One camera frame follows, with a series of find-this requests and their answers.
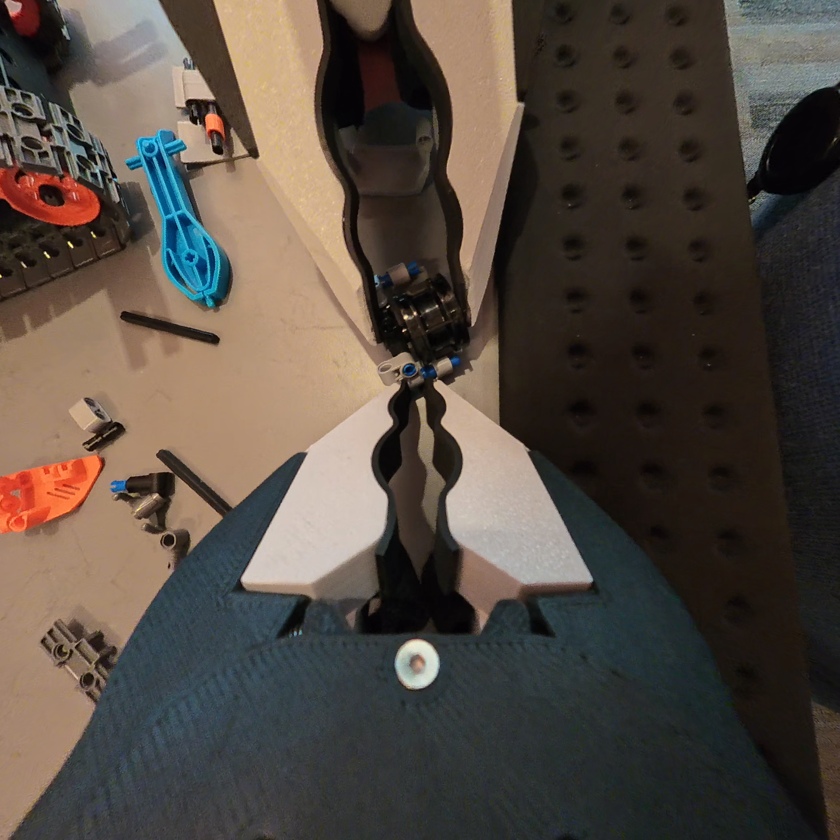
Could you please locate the person's blue-clothed body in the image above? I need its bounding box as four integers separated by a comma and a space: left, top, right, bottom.
748, 184, 840, 697

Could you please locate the black elbow connector blue pin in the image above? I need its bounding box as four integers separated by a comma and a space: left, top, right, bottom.
110, 472, 177, 500

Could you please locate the grey bracket with orange bushes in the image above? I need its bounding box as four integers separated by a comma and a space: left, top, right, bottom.
174, 59, 253, 165

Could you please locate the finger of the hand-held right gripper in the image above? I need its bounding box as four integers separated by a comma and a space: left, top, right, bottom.
212, 0, 383, 345
419, 0, 526, 327

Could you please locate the black axle rod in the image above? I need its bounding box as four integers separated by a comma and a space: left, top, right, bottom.
156, 449, 234, 516
120, 311, 221, 345

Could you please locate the tracked toy robot vehicle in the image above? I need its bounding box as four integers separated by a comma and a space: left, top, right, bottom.
0, 0, 132, 301

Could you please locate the black toy wheel assembly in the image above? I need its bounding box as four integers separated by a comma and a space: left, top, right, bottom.
374, 262, 475, 385

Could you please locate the dark grey beam connector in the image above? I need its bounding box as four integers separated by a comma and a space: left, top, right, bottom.
39, 618, 119, 703

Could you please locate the orange plastic panel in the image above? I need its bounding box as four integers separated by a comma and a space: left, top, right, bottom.
0, 455, 105, 534

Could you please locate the black perforated board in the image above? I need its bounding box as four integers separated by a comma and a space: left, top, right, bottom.
499, 0, 828, 840

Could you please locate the black badge reel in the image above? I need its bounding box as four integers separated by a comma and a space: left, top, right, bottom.
747, 85, 840, 198

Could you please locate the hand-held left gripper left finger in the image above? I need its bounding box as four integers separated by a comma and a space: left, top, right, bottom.
240, 384, 411, 631

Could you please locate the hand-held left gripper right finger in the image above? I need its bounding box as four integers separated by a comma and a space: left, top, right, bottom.
420, 382, 596, 634

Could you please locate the blue brick separator tool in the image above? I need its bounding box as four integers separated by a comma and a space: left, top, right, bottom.
126, 130, 232, 308

